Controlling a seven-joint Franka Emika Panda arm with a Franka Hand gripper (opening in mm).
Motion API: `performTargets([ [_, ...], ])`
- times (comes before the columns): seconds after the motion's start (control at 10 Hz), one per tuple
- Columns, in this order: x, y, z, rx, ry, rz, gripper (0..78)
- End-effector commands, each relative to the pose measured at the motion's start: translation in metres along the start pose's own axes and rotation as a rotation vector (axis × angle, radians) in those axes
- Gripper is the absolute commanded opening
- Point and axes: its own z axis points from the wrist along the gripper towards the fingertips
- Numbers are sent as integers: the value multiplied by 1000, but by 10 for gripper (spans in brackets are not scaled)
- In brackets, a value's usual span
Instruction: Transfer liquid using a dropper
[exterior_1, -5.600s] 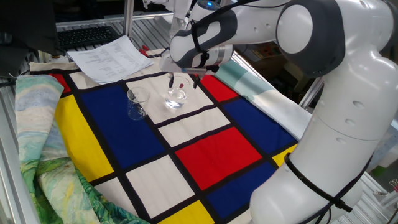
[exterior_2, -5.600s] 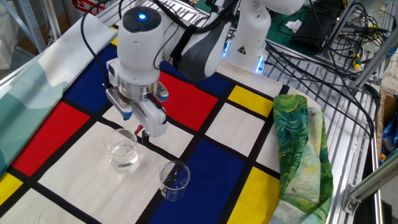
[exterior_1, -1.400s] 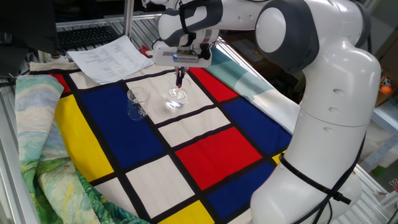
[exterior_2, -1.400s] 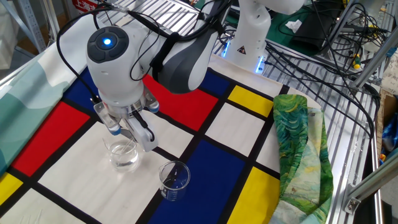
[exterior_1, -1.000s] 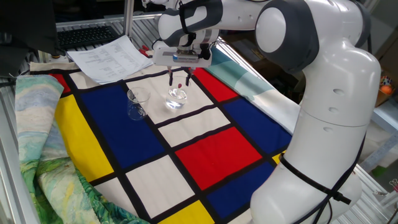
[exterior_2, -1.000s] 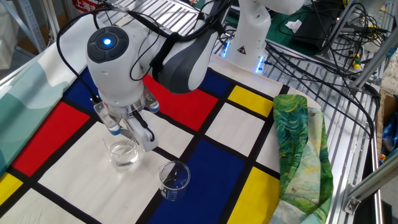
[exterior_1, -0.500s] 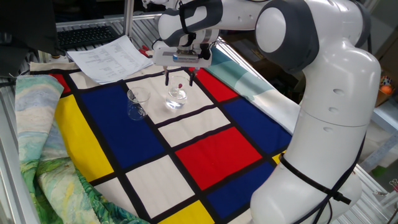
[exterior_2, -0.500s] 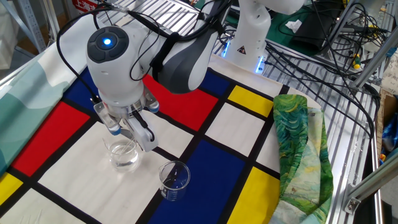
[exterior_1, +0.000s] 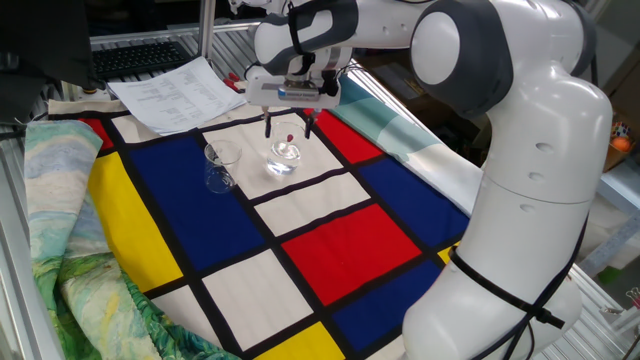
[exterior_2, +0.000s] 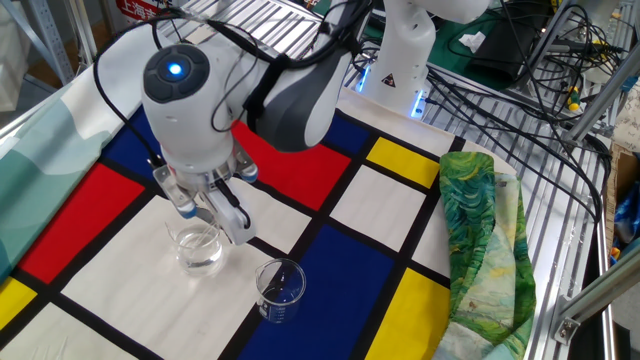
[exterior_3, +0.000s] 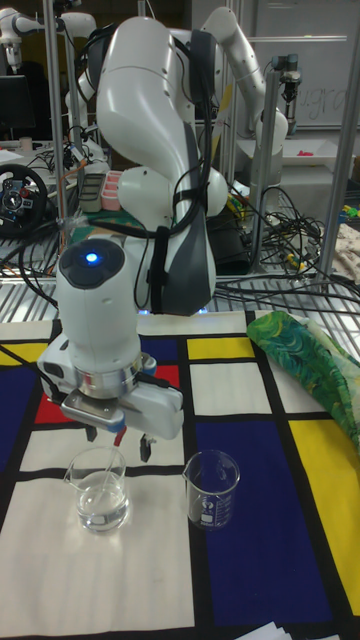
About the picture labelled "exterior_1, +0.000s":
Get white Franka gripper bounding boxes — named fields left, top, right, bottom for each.
left=244, top=64, right=343, bottom=140

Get glass dropper with red bulb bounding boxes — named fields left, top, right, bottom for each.
left=279, top=132, right=296, bottom=174

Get glass beaker with water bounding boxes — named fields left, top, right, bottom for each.
left=263, top=121, right=307, bottom=177

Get empty printed glass beaker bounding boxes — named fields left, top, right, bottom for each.
left=202, top=139, right=244, bottom=195

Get teal and white cloth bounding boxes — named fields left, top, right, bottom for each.
left=329, top=73, right=485, bottom=216

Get printed white paper sheets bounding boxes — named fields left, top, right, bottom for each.
left=107, top=55, right=250, bottom=137

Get Mondrian colour block cloth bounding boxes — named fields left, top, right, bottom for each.
left=48, top=92, right=471, bottom=360

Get black computer keyboard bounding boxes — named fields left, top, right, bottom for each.
left=92, top=40, right=194, bottom=80

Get green painting print cloth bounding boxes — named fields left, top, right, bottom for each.
left=23, top=119, right=241, bottom=360

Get black monitor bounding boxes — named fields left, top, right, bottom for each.
left=0, top=0, right=99, bottom=126

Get wooden cup with balls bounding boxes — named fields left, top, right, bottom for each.
left=604, top=122, right=635, bottom=171

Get silver wrist camera blue caps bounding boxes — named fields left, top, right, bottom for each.
left=276, top=69, right=341, bottom=101

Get aluminium frame post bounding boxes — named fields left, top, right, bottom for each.
left=197, top=0, right=217, bottom=59

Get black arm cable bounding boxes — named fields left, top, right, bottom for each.
left=243, top=0, right=601, bottom=360

